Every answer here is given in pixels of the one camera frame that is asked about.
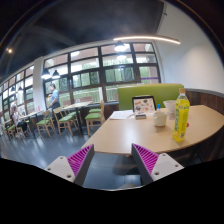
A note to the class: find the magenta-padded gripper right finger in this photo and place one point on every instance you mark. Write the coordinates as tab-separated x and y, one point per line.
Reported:
165	165

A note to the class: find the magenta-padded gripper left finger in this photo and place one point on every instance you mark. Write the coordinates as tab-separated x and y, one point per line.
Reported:
59	166

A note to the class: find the yellow drink bottle orange cap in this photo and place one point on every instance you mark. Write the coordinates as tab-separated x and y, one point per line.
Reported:
181	116

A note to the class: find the flat round red coaster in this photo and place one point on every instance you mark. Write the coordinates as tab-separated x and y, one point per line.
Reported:
187	125

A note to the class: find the white ceramic mug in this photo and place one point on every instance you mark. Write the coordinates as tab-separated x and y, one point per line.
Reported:
160	119

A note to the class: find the group of wooden green-seat chairs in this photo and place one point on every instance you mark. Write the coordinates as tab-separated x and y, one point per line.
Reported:
65	119

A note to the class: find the small dark box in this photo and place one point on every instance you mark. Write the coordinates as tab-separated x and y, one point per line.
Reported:
140	116

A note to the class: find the wooden dining table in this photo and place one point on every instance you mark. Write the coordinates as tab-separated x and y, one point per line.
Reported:
78	105
31	114

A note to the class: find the white bowl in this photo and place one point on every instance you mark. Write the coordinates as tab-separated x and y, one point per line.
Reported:
170	106

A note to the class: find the person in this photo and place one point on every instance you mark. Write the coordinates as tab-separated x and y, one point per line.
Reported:
16	116
54	98

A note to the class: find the white paper sheets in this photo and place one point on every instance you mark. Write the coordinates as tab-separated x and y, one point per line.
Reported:
120	115

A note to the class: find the green upholstered bench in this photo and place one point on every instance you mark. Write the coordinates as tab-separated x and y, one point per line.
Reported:
146	90

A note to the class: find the group of pendant lamps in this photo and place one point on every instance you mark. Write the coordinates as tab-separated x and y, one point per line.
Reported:
120	46

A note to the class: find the curved linear ceiling light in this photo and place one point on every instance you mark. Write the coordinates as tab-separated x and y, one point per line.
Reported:
150	38

